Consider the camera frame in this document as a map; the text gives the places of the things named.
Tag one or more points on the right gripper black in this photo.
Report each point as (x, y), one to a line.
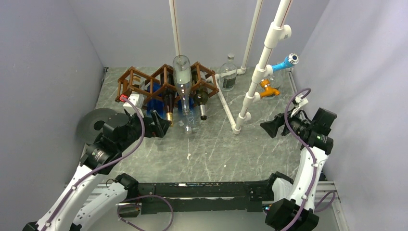
(272, 126)

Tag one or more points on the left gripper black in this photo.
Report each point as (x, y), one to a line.
(152, 130)

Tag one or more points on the wide clear jar bottle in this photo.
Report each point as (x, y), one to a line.
(275, 75)

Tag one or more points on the tall clear wine bottle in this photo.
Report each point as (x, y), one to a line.
(182, 79)

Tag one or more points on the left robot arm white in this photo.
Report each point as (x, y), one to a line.
(69, 212)

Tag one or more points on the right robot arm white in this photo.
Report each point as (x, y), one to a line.
(289, 203)

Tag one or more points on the dark bottle gold cap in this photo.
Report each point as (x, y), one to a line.
(168, 96)

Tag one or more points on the blue square bottle right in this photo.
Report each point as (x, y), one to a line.
(186, 121)

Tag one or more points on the clear bottle black cap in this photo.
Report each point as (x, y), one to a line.
(135, 88)

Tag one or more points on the brown wooden wine rack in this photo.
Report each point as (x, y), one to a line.
(132, 76)

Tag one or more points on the green wine bottle silver cap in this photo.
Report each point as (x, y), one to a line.
(200, 98)

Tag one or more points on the standing clear flask bottle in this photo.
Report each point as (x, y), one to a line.
(228, 73)

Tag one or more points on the orange pipe tap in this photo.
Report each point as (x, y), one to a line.
(268, 89)

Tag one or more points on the grey foam disc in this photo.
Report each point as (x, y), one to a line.
(102, 126)

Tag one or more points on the blue pipe valve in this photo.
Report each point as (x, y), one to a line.
(289, 61)

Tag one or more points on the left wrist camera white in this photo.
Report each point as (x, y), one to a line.
(136, 99)

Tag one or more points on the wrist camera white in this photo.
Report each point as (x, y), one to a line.
(299, 103)
(136, 99)

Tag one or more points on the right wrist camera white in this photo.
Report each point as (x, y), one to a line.
(299, 103)

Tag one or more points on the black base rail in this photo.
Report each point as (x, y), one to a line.
(153, 198)

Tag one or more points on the white PVC pipe frame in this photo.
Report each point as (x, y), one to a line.
(238, 26)

